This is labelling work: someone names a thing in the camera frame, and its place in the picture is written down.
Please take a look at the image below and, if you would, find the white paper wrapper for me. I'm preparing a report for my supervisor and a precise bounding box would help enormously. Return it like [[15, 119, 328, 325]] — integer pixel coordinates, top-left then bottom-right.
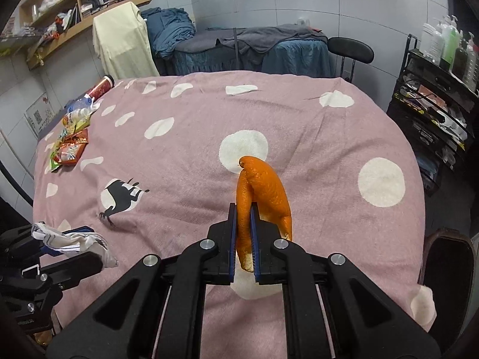
[[31, 222, 119, 268]]

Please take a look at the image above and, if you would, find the orange peel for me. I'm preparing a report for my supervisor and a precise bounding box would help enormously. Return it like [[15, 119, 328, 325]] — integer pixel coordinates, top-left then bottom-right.
[[236, 156, 293, 273]]

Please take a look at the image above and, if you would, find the black trash bin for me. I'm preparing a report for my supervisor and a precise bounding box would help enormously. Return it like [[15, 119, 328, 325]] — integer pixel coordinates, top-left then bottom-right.
[[419, 228, 476, 352]]

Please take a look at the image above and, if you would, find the pink polka dot bedsheet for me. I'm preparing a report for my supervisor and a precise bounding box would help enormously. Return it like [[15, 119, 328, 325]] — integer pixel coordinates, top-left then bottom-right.
[[33, 72, 440, 358]]

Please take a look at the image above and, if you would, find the red snack packet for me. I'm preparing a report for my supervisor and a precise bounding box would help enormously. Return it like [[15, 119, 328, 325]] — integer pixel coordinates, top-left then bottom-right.
[[53, 129, 89, 166]]

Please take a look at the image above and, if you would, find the green yellow snack packet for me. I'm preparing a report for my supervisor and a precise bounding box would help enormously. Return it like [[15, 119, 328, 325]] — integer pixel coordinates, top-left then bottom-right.
[[49, 113, 92, 172]]

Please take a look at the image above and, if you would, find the blue white snack packet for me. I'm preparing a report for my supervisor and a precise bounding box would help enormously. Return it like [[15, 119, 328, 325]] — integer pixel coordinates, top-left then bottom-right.
[[66, 95, 99, 115]]

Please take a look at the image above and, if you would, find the massage bed grey cover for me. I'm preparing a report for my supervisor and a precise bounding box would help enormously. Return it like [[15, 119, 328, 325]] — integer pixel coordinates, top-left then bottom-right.
[[171, 24, 334, 78]]

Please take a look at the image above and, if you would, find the red cylindrical snack can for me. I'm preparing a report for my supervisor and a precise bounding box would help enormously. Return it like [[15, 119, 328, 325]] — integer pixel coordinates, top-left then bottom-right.
[[85, 74, 114, 101]]

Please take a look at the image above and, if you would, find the blue blanket pile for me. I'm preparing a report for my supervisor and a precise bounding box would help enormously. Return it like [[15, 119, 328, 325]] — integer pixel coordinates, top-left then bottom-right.
[[141, 7, 196, 59]]

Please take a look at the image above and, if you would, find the cream cloth draped chair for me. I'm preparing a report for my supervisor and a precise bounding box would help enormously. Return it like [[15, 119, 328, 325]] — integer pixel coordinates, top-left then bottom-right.
[[93, 2, 159, 81]]

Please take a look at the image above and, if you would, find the black mesh trolley cart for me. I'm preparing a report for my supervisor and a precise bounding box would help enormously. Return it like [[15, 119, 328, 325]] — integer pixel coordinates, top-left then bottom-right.
[[386, 34, 478, 195]]

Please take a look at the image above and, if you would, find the white pump bottle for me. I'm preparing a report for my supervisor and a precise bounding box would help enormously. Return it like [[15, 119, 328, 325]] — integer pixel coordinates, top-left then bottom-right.
[[419, 23, 445, 66]]

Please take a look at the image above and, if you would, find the dark brown bottle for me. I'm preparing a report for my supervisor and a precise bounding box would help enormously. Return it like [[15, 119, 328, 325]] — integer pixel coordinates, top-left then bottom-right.
[[451, 32, 468, 81]]

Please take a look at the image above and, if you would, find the green pump bottle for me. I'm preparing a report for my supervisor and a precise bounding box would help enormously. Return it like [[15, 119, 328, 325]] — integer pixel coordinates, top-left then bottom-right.
[[442, 16, 461, 71]]

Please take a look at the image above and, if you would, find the clear spray bottle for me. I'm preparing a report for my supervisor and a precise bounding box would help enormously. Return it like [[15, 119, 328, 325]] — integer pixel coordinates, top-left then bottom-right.
[[463, 33, 478, 92]]

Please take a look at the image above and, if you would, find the wooden wall shelf unit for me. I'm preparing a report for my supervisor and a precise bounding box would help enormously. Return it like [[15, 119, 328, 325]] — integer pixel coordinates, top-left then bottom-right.
[[19, 0, 151, 70]]

